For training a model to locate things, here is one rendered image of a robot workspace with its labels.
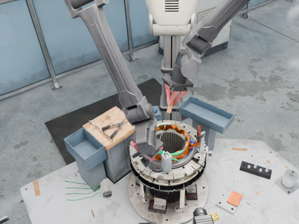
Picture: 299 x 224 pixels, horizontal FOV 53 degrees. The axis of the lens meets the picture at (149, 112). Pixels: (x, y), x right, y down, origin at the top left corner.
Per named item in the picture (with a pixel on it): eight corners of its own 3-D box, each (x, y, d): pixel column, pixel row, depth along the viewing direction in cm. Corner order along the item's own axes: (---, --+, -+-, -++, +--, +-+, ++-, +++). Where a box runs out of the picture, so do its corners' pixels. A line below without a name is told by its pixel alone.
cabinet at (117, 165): (114, 184, 149) (107, 150, 132) (93, 163, 160) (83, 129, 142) (143, 162, 159) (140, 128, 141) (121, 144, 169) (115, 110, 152)
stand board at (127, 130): (107, 151, 132) (106, 147, 130) (82, 129, 142) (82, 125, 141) (140, 128, 141) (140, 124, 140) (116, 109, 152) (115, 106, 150)
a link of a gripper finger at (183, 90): (182, 109, 109) (190, 86, 105) (166, 110, 105) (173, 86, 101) (172, 99, 114) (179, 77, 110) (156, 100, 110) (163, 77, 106)
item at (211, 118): (227, 153, 161) (235, 114, 142) (216, 166, 155) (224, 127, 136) (188, 133, 173) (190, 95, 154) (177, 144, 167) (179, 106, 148)
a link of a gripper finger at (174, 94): (183, 109, 110) (191, 86, 105) (167, 110, 106) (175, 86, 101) (174, 99, 114) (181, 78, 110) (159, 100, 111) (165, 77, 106)
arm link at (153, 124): (157, 113, 100) (140, 112, 100) (156, 129, 95) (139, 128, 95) (155, 126, 105) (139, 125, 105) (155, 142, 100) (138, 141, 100)
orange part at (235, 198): (236, 207, 136) (237, 206, 135) (226, 202, 138) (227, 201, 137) (242, 196, 140) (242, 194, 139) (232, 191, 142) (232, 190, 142)
